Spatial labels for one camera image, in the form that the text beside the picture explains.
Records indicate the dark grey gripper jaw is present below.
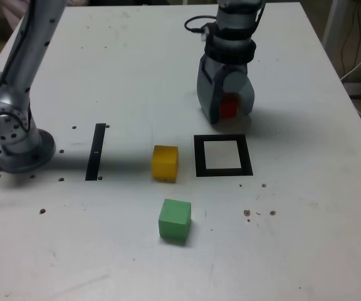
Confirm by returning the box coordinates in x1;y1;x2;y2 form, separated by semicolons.
196;58;229;125

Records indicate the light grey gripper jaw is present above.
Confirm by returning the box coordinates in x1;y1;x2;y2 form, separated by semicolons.
220;66;257;119

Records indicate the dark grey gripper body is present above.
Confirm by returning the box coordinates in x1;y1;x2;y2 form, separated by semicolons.
202;55;249;73

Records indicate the red cube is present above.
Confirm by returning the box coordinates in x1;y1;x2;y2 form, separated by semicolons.
219;93;243;120

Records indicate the yellow cube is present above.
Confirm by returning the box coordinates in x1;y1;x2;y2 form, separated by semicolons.
151;145;179;182

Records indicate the green cube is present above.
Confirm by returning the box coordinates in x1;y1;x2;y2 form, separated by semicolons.
158;198;192;246

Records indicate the black tape square outline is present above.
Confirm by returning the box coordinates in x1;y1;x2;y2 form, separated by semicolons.
193;134;254;177

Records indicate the grey power strip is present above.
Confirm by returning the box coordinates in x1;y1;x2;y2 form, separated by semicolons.
343;82;361;98

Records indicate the black tape strip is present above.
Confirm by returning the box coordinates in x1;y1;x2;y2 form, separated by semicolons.
85;123;107;182

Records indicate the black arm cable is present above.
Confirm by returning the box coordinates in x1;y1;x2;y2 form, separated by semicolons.
184;0;266;36

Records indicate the thin black background cable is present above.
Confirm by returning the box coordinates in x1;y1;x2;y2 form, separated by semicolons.
339;0;361;77

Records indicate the white metal frame leg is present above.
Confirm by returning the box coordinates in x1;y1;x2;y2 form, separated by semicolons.
321;0;349;56

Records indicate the long white background cable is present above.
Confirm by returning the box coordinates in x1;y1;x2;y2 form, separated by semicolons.
340;39;361;83

